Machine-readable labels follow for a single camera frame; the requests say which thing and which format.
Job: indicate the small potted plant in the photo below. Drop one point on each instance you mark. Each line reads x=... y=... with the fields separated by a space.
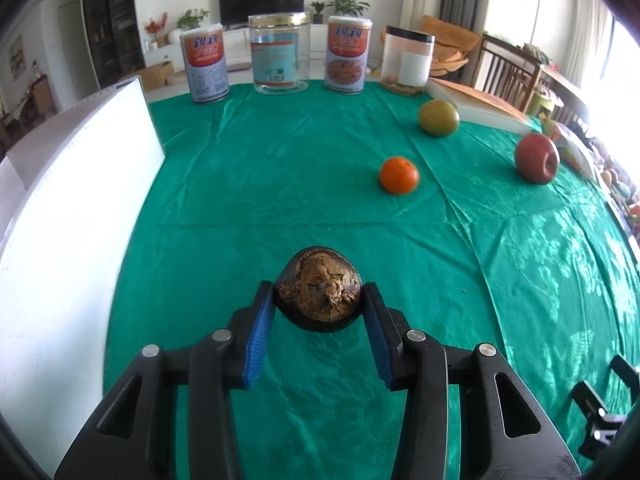
x=317 y=10

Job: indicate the clear jar with gold lid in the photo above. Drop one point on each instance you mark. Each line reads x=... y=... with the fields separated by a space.
x=278 y=60

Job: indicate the left red-labelled can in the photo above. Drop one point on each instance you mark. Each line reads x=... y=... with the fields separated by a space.
x=205 y=67

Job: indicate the white flat box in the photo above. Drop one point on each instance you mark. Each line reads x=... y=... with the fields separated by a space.
x=480 y=105

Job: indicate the pile of assorted fruit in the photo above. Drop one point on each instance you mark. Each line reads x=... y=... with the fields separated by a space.
x=620 y=185

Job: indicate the green patterned tablecloth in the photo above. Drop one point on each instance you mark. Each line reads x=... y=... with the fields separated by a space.
x=300 y=200

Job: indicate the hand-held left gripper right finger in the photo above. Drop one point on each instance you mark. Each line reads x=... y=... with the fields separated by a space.
x=377 y=340

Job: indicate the dark brown cracked avocado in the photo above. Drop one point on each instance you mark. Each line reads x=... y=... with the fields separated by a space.
x=320 y=285

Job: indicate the leafy potted plant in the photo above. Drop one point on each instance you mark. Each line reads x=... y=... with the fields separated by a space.
x=347 y=4

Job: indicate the colourful snack packet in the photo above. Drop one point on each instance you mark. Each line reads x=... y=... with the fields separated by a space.
x=572 y=147

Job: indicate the cardboard box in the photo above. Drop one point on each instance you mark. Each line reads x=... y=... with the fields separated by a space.
x=155 y=76

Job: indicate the green potted plant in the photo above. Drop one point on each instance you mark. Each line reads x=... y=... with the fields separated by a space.
x=192 y=19

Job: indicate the clear jar with black lid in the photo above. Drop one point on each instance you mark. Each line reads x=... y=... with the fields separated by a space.
x=405 y=60

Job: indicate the framed wall picture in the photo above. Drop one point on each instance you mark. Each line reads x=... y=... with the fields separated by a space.
x=16 y=57

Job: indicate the orange cushion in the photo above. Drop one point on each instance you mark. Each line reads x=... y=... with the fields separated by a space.
x=450 y=45

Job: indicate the white board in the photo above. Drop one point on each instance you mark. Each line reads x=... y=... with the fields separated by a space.
x=65 y=240

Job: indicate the red flower arrangement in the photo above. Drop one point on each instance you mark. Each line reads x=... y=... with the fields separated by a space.
x=157 y=27

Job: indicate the red apple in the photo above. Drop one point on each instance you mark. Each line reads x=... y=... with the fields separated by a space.
x=535 y=158

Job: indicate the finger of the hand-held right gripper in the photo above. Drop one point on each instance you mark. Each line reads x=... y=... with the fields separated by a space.
x=627 y=372
x=592 y=402

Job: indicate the small green orange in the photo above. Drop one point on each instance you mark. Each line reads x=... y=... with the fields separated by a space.
x=438 y=118

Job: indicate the black television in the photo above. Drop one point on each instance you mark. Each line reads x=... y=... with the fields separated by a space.
x=260 y=2

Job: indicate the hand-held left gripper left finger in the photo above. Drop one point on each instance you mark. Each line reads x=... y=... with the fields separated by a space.
x=260 y=335

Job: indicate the orange tangerine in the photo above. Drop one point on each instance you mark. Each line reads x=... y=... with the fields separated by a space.
x=398 y=176

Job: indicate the wooden chair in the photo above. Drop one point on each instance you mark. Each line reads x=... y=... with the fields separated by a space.
x=507 y=72

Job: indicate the dark display cabinet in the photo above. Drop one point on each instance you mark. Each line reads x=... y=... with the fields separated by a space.
x=112 y=20

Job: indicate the white television cabinet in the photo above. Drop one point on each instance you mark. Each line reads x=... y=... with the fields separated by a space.
x=237 y=52

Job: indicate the food print can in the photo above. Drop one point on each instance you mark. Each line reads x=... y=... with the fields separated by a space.
x=347 y=57

